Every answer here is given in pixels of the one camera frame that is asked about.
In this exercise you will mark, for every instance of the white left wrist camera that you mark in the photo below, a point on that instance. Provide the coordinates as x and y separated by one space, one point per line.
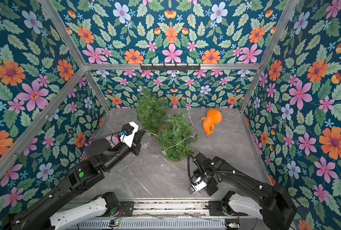
127 133

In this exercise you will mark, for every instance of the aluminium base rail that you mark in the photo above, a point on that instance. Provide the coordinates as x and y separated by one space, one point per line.
162 208

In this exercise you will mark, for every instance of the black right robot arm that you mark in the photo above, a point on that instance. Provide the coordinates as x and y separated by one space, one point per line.
270 203

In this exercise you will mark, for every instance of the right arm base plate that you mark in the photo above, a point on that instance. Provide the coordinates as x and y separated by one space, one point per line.
218 208

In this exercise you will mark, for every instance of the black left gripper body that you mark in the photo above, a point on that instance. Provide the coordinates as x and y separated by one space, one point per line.
133 148

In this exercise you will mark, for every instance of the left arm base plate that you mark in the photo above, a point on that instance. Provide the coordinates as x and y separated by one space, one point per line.
124 209

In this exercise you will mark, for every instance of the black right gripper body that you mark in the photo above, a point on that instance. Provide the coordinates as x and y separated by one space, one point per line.
199 160

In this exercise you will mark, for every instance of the pink alarm clock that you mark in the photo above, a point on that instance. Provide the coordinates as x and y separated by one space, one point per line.
113 140

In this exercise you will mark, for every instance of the orange plush toy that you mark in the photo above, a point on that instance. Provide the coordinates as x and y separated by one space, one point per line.
212 117

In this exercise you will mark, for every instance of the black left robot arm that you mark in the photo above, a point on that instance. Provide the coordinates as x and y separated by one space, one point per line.
102 155

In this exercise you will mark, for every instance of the green christmas tree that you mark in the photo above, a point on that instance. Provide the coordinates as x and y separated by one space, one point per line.
151 110
177 136

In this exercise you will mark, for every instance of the aluminium frame struts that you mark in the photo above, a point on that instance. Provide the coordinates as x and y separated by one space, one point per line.
84 69

